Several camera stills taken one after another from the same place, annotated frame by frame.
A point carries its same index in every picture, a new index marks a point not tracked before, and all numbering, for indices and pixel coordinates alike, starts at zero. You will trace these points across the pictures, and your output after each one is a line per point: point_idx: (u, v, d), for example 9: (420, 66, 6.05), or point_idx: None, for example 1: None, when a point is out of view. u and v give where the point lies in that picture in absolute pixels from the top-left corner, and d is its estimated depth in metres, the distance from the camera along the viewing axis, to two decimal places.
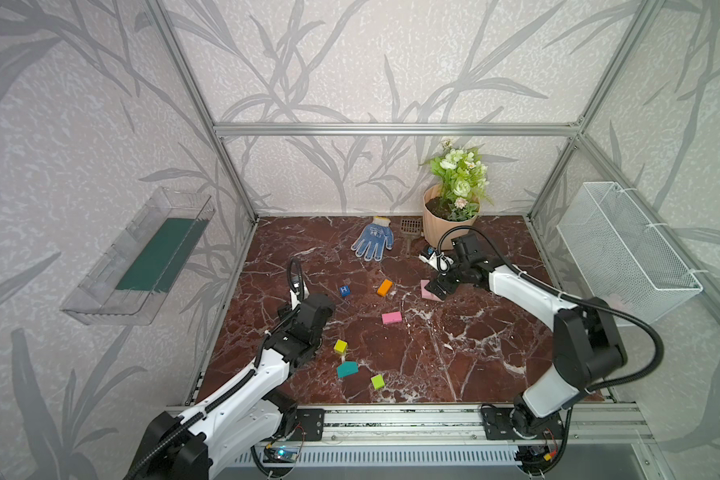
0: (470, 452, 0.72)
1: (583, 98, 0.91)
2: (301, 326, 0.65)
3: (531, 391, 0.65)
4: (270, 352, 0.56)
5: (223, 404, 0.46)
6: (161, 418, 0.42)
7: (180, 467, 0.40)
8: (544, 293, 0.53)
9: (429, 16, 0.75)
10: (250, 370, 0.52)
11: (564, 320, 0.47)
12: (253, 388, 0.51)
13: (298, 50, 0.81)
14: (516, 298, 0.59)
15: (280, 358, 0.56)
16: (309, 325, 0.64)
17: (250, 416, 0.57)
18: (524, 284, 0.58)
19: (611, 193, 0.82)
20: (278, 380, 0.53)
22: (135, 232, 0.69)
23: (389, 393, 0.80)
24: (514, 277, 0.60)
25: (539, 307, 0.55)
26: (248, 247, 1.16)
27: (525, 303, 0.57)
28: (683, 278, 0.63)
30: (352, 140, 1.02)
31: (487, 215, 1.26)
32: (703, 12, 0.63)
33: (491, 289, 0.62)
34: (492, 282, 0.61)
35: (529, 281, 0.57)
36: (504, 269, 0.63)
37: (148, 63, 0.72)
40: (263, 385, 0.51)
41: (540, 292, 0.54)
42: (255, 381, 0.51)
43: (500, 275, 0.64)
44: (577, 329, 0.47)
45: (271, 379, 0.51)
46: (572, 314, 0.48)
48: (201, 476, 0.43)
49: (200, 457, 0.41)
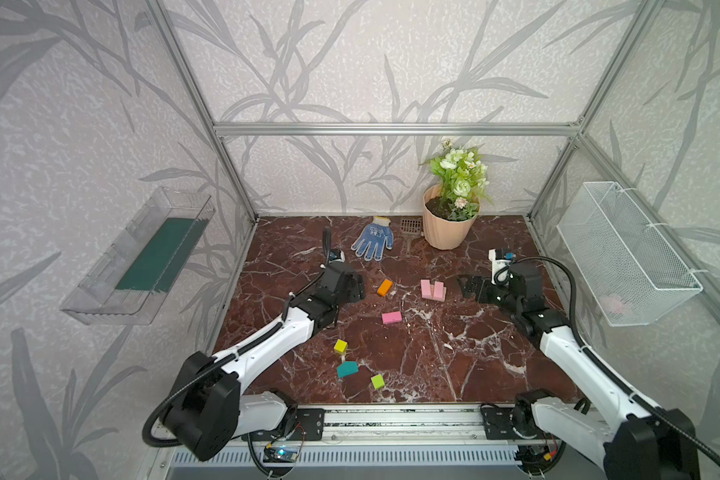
0: (471, 452, 0.72)
1: (583, 98, 0.91)
2: (325, 292, 0.66)
3: (542, 409, 0.63)
4: (296, 310, 0.57)
5: (253, 351, 0.47)
6: (196, 359, 0.43)
7: (214, 401, 0.41)
8: (610, 385, 0.46)
9: (429, 16, 0.75)
10: (278, 323, 0.53)
11: (633, 433, 0.40)
12: (279, 340, 0.52)
13: (298, 50, 0.81)
14: (573, 372, 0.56)
15: (305, 315, 0.57)
16: (333, 290, 0.65)
17: (263, 398, 0.57)
18: (586, 363, 0.50)
19: (611, 193, 0.82)
20: (299, 337, 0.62)
22: (135, 232, 0.69)
23: (389, 393, 0.80)
24: (574, 349, 0.52)
25: (600, 398, 0.47)
26: (248, 247, 1.16)
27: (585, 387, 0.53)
28: (684, 278, 0.63)
30: (352, 140, 1.02)
31: (487, 215, 1.26)
32: (703, 12, 0.63)
33: (543, 350, 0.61)
34: (546, 344, 0.58)
35: (590, 359, 0.50)
36: (562, 334, 0.55)
37: (148, 63, 0.72)
40: (287, 339, 0.54)
41: (606, 383, 0.46)
42: (280, 334, 0.52)
43: (556, 340, 0.56)
44: (648, 450, 0.40)
45: (295, 334, 0.56)
46: (644, 426, 0.40)
48: (233, 409, 0.44)
49: (232, 392, 0.42)
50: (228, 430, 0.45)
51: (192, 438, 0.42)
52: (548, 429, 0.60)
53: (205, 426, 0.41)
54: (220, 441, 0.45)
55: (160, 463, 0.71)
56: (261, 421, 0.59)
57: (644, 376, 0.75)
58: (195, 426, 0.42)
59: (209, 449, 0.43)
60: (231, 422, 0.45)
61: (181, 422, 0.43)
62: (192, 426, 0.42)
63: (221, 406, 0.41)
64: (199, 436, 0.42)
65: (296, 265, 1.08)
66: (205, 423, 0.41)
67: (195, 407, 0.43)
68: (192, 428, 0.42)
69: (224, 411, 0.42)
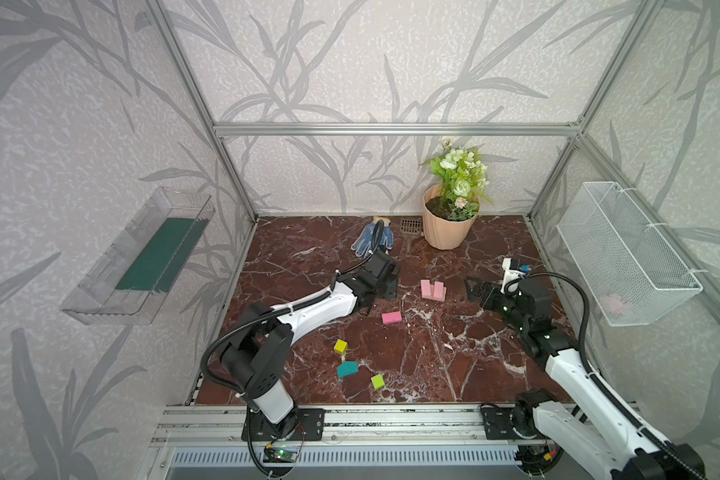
0: (471, 452, 0.72)
1: (583, 98, 0.91)
2: (367, 276, 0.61)
3: (542, 414, 0.63)
4: (341, 285, 0.60)
5: (305, 310, 0.51)
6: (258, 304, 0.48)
7: (268, 346, 0.45)
8: (618, 416, 0.45)
9: (429, 16, 0.75)
10: (326, 291, 0.57)
11: (641, 469, 0.40)
12: (327, 308, 0.57)
13: (297, 50, 0.81)
14: (578, 396, 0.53)
15: (350, 291, 0.61)
16: (378, 276, 0.72)
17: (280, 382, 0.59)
18: (594, 391, 0.49)
19: (610, 193, 0.82)
20: (346, 310, 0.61)
22: (135, 232, 0.69)
23: (389, 393, 0.80)
24: (581, 375, 0.51)
25: (606, 426, 0.47)
26: (248, 247, 1.16)
27: (588, 408, 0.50)
28: (683, 278, 0.63)
30: (352, 140, 1.02)
31: (487, 215, 1.26)
32: (703, 12, 0.63)
33: (548, 371, 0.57)
34: (552, 366, 0.58)
35: (597, 386, 0.49)
36: (569, 357, 0.54)
37: (148, 63, 0.72)
40: (334, 308, 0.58)
41: (613, 413, 0.46)
42: (329, 302, 0.57)
43: (563, 364, 0.55)
44: None
45: (342, 306, 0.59)
46: (652, 462, 0.40)
48: (283, 356, 0.49)
49: (286, 340, 0.47)
50: (273, 378, 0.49)
51: (243, 377, 0.46)
52: (547, 432, 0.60)
53: (256, 367, 0.45)
54: (267, 385, 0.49)
55: (160, 464, 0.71)
56: (273, 409, 0.63)
57: (643, 376, 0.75)
58: (246, 366, 0.46)
59: (255, 391, 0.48)
60: (277, 371, 0.50)
61: (235, 361, 0.47)
62: (244, 366, 0.46)
63: (273, 352, 0.45)
64: (249, 375, 0.46)
65: (296, 265, 1.08)
66: (256, 365, 0.45)
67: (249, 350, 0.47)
68: (243, 368, 0.46)
69: (275, 357, 0.47)
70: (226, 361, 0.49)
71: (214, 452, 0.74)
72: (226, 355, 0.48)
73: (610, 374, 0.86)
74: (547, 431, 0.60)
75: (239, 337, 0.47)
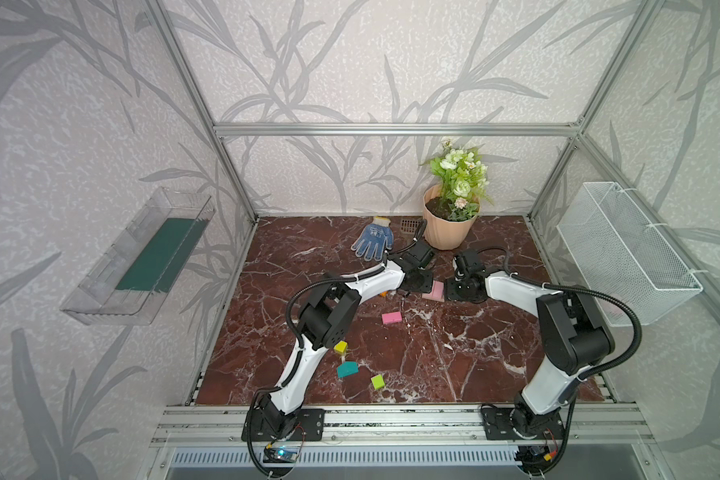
0: (471, 452, 0.72)
1: (583, 98, 0.91)
2: (412, 258, 0.74)
3: (530, 388, 0.65)
4: (390, 262, 0.69)
5: (365, 280, 0.60)
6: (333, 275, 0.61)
7: (344, 303, 0.56)
8: (531, 286, 0.57)
9: (429, 16, 0.75)
10: (381, 265, 0.66)
11: (547, 304, 0.51)
12: (382, 279, 0.67)
13: (298, 50, 0.81)
14: (510, 298, 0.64)
15: (398, 269, 0.70)
16: (420, 260, 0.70)
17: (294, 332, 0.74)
18: (514, 282, 0.63)
19: (611, 193, 0.82)
20: (395, 284, 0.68)
22: (135, 232, 0.69)
23: (389, 393, 0.80)
24: (507, 275, 0.65)
25: (528, 302, 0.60)
26: (248, 247, 1.16)
27: (519, 302, 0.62)
28: (684, 278, 0.63)
30: (352, 140, 1.02)
31: (487, 215, 1.26)
32: (703, 12, 0.63)
33: (491, 294, 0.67)
34: (492, 286, 0.70)
35: (517, 278, 0.62)
36: (498, 274, 0.67)
37: (148, 63, 0.72)
40: (387, 280, 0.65)
41: (527, 285, 0.58)
42: (383, 274, 0.66)
43: (496, 278, 0.68)
44: (558, 313, 0.50)
45: (393, 278, 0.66)
46: (554, 298, 0.51)
48: (352, 316, 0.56)
49: (355, 303, 0.58)
50: (342, 332, 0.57)
51: (321, 331, 0.57)
52: (542, 407, 0.66)
53: (333, 321, 0.56)
54: (334, 342, 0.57)
55: (160, 464, 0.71)
56: (294, 393, 0.66)
57: (644, 376, 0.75)
58: (323, 322, 0.57)
59: (330, 342, 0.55)
60: (345, 327, 0.61)
61: (314, 317, 0.58)
62: (321, 321, 0.57)
63: (346, 311, 0.57)
64: (326, 329, 0.57)
65: (297, 266, 1.08)
66: (333, 320, 0.56)
67: (324, 310, 0.58)
68: (322, 324, 0.57)
69: (349, 313, 0.58)
70: (307, 317, 0.61)
71: (215, 452, 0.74)
72: (306, 312, 0.59)
73: (610, 374, 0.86)
74: (548, 409, 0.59)
75: (316, 298, 0.59)
